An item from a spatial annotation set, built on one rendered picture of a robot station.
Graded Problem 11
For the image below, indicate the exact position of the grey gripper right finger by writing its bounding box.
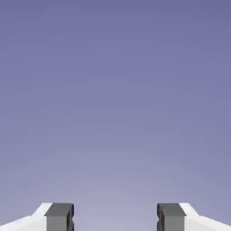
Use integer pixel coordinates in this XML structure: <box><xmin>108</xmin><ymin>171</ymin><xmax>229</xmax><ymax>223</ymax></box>
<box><xmin>156</xmin><ymin>202</ymin><xmax>231</xmax><ymax>231</ymax></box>

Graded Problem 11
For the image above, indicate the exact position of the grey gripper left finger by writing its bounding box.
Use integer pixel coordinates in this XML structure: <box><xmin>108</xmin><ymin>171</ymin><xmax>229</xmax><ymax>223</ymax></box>
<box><xmin>0</xmin><ymin>202</ymin><xmax>75</xmax><ymax>231</ymax></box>

